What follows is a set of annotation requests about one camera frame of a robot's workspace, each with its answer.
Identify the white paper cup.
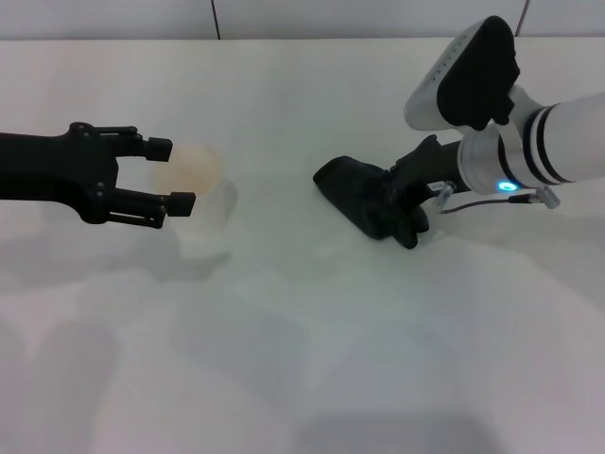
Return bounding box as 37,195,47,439
153,142,237,259

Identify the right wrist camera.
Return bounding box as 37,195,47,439
403,15,522,133

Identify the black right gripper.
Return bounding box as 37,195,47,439
376,134,468,212

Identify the right arm gripper cable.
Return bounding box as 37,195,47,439
426,179,562,216

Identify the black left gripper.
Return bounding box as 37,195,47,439
0,121,198,231

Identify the dark blue rag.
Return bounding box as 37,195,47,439
312,155,432,250

